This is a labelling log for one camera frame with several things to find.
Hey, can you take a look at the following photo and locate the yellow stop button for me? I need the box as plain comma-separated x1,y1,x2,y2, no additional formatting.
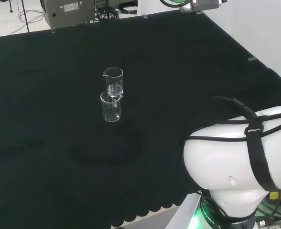
269,189,281,205

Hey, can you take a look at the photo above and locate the black coiled cable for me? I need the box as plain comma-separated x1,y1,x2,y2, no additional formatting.
94,0,120,22

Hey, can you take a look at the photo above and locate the clear glass beaker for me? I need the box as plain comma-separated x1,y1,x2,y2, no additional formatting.
100,90,123,123
102,67,124,96

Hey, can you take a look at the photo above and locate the grey metal box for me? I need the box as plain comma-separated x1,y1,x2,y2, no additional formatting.
39,0,96,30

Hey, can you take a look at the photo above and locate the black bench cloth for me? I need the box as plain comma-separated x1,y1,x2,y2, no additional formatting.
0,10,281,228

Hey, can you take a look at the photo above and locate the dark tripod leg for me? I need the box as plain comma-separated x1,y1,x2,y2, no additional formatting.
21,0,31,33

